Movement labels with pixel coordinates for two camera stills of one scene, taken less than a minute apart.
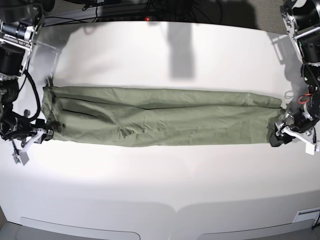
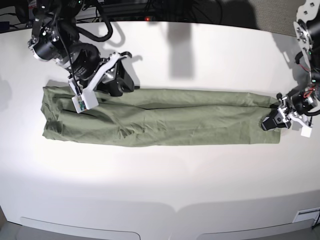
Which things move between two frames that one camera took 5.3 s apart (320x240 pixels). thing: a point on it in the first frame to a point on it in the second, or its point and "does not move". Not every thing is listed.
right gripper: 278,137 to 274,120
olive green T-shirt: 156,117 does not move
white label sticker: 307,214 does not move
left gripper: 41,124 to 117,81
